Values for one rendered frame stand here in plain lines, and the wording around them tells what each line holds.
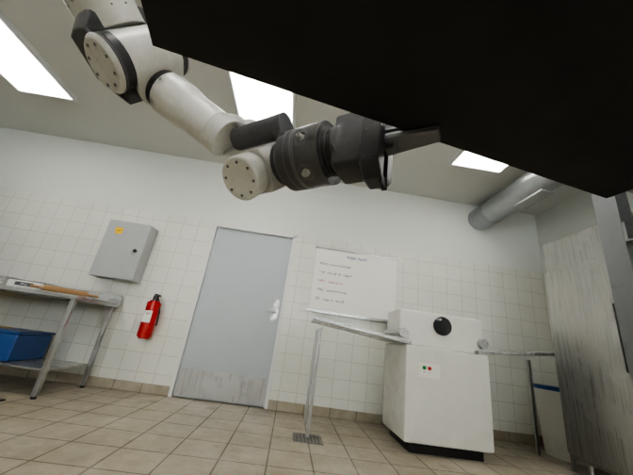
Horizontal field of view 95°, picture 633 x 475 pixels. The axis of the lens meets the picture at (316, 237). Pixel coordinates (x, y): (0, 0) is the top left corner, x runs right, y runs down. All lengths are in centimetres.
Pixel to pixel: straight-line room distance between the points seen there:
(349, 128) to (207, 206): 391
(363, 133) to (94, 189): 469
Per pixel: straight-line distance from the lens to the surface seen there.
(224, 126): 49
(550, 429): 436
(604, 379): 336
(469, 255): 461
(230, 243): 401
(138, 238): 413
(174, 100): 53
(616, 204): 62
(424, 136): 37
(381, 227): 419
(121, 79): 55
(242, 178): 43
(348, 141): 38
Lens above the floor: 75
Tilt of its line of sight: 20 degrees up
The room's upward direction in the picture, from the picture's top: 8 degrees clockwise
